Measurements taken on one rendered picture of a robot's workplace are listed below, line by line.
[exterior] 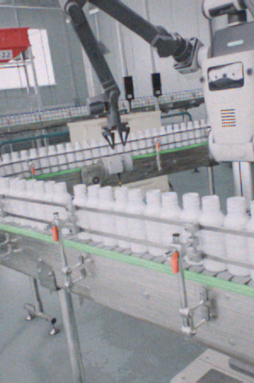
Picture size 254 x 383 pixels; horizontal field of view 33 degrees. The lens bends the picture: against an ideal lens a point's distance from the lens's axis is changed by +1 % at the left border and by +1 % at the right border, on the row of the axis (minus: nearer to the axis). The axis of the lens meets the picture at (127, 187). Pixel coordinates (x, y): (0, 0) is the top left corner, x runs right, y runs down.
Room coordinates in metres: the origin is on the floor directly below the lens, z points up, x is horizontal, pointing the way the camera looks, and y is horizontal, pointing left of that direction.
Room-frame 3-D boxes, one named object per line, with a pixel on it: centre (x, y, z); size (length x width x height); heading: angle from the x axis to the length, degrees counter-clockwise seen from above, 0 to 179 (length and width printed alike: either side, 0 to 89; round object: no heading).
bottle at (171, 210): (0.99, -0.10, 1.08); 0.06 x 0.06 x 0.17
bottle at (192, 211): (0.95, -0.14, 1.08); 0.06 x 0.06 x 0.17
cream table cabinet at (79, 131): (5.70, 0.05, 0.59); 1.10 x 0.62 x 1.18; 114
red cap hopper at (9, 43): (7.96, 1.84, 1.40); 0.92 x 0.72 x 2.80; 114
